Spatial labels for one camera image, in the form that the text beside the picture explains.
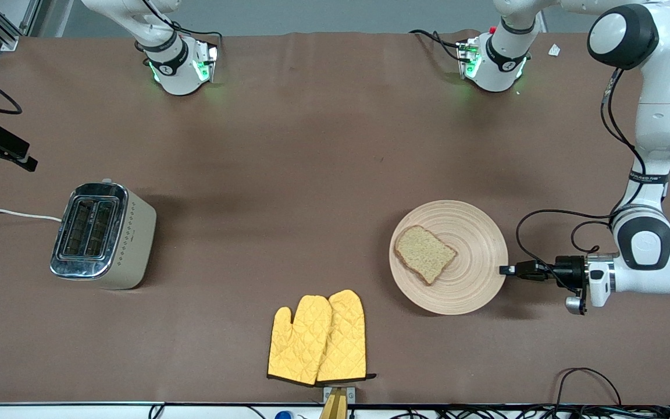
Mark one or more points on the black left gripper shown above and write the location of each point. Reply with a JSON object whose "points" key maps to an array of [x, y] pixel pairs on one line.
{"points": [[570, 270]]}

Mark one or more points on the wooden metal camera bracket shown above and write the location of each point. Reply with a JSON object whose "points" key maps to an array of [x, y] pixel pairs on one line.
{"points": [[336, 401]]}

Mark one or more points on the round wooden plate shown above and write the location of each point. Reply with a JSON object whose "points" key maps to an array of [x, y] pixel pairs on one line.
{"points": [[474, 279]]}

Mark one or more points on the brown bread slice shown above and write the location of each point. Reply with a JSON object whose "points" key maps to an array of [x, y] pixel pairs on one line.
{"points": [[425, 253]]}

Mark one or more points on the beige chrome two-slot toaster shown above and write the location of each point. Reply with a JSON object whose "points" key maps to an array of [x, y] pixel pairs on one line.
{"points": [[102, 238]]}

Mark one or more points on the yellow quilted oven mitt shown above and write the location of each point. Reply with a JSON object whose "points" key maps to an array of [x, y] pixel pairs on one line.
{"points": [[346, 337], [297, 343]]}

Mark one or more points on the small white paper scrap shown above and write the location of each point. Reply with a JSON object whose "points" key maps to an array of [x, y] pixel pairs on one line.
{"points": [[554, 50]]}

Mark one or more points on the small blue object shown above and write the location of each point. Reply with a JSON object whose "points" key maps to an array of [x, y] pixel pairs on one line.
{"points": [[283, 415]]}

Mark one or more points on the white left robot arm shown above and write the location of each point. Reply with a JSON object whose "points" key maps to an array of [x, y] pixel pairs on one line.
{"points": [[666, 116]]}

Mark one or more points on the aluminium frame profile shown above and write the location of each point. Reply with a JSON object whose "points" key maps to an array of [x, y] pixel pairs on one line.
{"points": [[3, 32]]}

